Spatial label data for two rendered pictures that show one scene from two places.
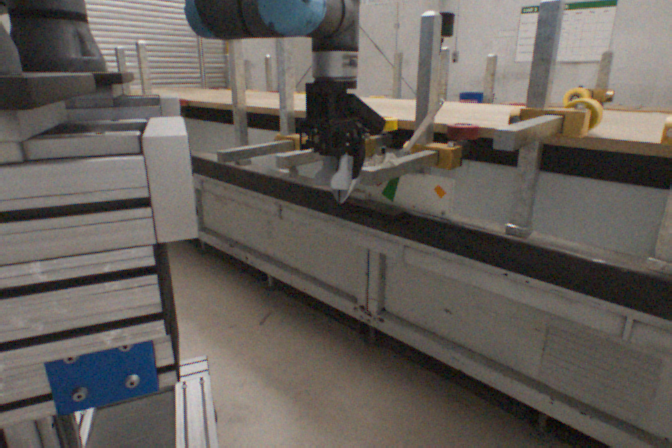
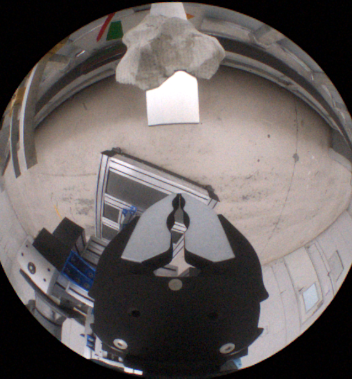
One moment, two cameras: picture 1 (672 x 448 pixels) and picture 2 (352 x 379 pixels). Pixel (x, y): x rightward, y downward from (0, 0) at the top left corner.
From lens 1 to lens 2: 0.75 m
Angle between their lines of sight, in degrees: 93
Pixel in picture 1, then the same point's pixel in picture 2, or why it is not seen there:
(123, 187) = not seen: hidden behind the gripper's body
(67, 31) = (57, 320)
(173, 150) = not seen: hidden behind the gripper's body
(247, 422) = (126, 137)
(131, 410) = (111, 184)
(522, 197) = (276, 35)
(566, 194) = not seen: outside the picture
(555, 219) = (244, 18)
